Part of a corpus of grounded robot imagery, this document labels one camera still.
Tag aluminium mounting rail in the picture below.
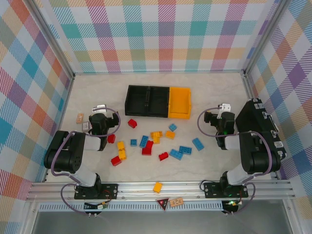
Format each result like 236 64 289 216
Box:
26 180 297 202

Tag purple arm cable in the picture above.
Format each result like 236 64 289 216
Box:
50 107 122 186
197 108 273 186

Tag yellow plastic bin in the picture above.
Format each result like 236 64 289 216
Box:
168 87 192 120

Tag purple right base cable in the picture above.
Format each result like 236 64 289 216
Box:
224 182 256 215

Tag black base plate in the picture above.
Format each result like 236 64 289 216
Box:
204 182 249 198
74 183 119 200

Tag red lego bricks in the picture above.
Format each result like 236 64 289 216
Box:
141 140 154 156

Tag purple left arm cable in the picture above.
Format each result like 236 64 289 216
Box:
50 107 122 186

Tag black hard case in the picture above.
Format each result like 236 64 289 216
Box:
235 98 288 161

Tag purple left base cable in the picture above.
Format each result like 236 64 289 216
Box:
60 184 98 216

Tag slotted grey cable duct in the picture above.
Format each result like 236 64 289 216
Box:
39 201 241 213

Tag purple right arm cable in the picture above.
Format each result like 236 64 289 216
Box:
197 108 273 186

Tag aluminium frame post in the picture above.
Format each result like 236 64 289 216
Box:
243 0 289 74
28 0 75 78

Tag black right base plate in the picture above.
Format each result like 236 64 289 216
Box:
204 182 249 198

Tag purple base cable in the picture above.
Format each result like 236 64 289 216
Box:
60 184 98 216
224 182 256 215

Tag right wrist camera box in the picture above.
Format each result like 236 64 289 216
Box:
217 103 232 113

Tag red triangle sticker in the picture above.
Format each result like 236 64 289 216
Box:
156 197 170 212

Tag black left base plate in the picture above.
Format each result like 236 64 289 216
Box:
74 183 119 200

